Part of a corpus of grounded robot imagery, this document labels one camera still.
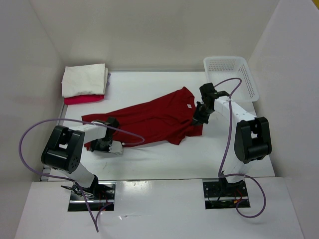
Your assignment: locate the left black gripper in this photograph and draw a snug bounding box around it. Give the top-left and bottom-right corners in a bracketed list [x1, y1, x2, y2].
[88, 137, 112, 153]

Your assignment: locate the dark red t shirt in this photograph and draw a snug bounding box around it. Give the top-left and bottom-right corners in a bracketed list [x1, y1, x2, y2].
[82, 87, 203, 145]

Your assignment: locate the pink t shirt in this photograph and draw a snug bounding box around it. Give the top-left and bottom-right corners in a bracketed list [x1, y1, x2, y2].
[64, 95, 104, 105]

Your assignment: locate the cream white t shirt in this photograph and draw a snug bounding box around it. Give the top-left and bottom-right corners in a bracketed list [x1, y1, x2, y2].
[61, 64, 108, 98]

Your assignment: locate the lavender t shirt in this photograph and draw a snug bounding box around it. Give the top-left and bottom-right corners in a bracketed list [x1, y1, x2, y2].
[106, 72, 111, 87]

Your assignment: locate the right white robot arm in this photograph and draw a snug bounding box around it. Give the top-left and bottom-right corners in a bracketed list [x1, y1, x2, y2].
[192, 83, 272, 196]

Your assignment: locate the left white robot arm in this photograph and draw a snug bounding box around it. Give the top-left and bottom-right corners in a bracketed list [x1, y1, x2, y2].
[41, 117, 123, 199]

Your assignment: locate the white plastic laundry basket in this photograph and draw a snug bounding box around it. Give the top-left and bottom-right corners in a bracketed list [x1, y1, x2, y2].
[203, 56, 259, 103]

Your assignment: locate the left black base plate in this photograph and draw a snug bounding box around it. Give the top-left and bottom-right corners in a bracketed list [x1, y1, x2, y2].
[62, 182, 116, 212]

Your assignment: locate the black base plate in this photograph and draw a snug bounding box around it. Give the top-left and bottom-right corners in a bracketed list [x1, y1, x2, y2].
[62, 182, 116, 212]
[202, 179, 250, 210]

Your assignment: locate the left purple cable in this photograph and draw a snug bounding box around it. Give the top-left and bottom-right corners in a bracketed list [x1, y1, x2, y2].
[19, 118, 146, 233]

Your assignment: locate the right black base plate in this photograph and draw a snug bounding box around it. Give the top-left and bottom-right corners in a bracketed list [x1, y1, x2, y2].
[202, 179, 250, 210]

